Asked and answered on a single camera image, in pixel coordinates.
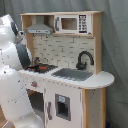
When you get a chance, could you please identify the right red stove knob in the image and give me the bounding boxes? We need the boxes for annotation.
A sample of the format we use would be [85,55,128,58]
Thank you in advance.
[31,81,37,87]

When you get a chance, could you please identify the black stovetop with red burners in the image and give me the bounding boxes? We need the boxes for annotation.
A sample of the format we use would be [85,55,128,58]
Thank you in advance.
[27,63,56,74]

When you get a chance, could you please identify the toy microwave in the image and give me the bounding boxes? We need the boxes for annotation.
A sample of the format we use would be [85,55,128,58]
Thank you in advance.
[55,14,92,34]

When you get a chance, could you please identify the white cabinet door with dispenser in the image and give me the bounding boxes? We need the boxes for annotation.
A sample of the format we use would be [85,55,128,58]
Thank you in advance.
[44,82,81,128]

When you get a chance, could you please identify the grey range hood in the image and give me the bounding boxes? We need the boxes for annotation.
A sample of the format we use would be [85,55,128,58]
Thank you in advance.
[25,16,53,34]

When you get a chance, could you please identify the wooden toy kitchen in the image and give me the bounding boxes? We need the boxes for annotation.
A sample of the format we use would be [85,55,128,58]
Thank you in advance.
[21,11,114,128]

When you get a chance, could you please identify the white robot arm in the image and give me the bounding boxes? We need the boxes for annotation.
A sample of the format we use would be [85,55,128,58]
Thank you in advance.
[0,14,44,128]

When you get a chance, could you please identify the grey toy sink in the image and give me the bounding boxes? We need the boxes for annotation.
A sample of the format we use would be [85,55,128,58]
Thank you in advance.
[53,68,93,81]

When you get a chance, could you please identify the black toy faucet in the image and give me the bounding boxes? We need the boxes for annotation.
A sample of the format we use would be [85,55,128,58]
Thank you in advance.
[76,51,94,70]

